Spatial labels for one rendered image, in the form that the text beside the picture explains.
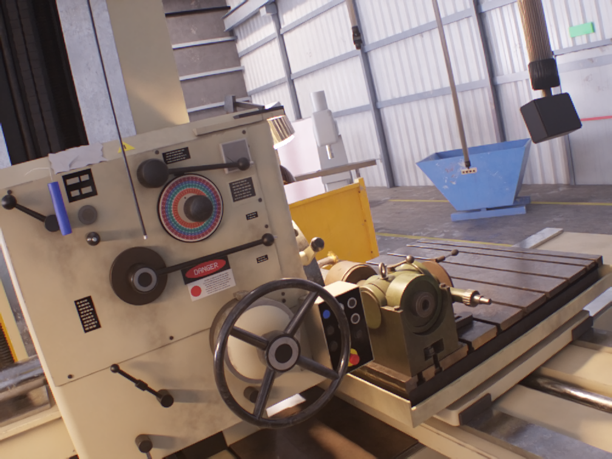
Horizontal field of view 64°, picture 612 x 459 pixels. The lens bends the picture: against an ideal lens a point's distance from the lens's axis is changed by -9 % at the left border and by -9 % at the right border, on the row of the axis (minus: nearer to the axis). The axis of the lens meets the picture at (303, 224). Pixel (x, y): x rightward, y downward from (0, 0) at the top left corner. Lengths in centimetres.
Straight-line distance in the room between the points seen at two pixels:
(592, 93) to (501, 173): 219
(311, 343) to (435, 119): 966
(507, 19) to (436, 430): 834
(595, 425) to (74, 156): 176
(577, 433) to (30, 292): 167
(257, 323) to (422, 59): 991
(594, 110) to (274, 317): 784
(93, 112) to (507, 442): 181
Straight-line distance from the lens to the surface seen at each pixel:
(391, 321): 168
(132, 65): 207
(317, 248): 151
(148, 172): 129
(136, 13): 213
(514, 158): 747
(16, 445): 175
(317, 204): 441
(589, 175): 910
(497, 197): 760
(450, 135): 1080
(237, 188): 143
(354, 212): 462
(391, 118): 1199
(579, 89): 893
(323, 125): 754
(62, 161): 135
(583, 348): 241
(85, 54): 205
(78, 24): 207
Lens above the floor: 183
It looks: 11 degrees down
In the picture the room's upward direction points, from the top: 13 degrees counter-clockwise
